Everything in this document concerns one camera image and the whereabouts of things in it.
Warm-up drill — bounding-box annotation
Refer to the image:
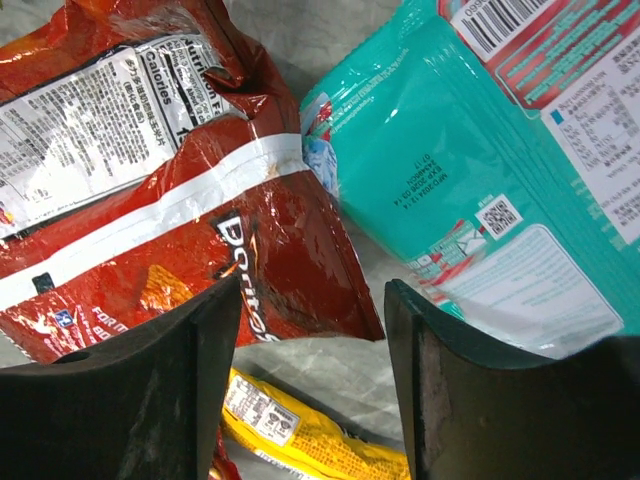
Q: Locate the red Doritos chips bag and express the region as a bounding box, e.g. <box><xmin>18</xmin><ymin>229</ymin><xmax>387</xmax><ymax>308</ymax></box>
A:
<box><xmin>1</xmin><ymin>1</ymin><xmax>384</xmax><ymax>363</ymax></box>

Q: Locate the small red snack bag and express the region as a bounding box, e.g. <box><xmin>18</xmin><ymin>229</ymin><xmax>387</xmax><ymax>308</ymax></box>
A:
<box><xmin>208</xmin><ymin>437</ymin><xmax>241</xmax><ymax>480</ymax></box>

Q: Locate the teal snack pouch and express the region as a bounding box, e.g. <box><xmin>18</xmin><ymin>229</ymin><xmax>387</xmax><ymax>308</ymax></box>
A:
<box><xmin>301</xmin><ymin>1</ymin><xmax>639</xmax><ymax>359</ymax></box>

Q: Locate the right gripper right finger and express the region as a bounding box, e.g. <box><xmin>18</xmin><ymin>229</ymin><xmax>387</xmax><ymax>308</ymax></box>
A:
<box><xmin>384</xmin><ymin>280</ymin><xmax>639</xmax><ymax>479</ymax></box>

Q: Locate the yellow snack bar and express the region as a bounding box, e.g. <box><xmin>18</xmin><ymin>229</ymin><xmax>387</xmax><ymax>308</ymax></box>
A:
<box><xmin>222</xmin><ymin>368</ymin><xmax>411</xmax><ymax>480</ymax></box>

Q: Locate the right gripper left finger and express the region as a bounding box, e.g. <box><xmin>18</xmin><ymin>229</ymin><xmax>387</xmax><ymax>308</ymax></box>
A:
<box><xmin>1</xmin><ymin>277</ymin><xmax>242</xmax><ymax>479</ymax></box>

